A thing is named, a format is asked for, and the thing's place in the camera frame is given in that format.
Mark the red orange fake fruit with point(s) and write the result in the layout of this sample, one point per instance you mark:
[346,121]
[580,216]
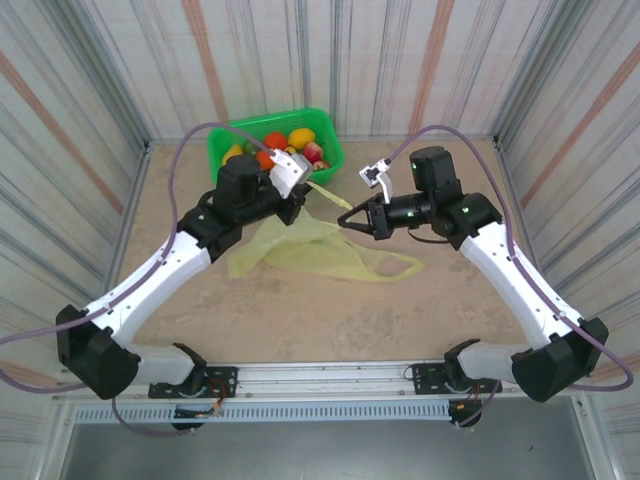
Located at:
[263,159]

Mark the yellow plastic bag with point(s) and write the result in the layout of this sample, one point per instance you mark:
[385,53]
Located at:
[300,250]

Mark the green plastic basket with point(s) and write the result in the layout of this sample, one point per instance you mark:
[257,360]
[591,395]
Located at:
[220,145]

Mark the orange red fake tomato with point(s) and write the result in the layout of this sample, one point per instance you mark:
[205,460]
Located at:
[275,140]

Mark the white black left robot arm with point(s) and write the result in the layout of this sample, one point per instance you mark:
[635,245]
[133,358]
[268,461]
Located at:
[150,280]

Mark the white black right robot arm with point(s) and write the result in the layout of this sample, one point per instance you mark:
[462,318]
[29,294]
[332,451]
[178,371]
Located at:
[520,285]

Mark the green fake lime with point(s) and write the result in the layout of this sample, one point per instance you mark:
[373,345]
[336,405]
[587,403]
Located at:
[248,146]

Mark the small red fake fruit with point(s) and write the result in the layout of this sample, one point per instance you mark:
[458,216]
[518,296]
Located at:
[322,165]

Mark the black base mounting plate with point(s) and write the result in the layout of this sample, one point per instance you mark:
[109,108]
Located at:
[225,375]
[422,377]

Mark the grey metal panel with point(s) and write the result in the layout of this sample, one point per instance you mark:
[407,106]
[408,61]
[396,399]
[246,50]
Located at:
[320,455]

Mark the aluminium mounting rail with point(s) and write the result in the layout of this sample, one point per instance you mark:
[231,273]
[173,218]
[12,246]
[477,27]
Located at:
[320,372]

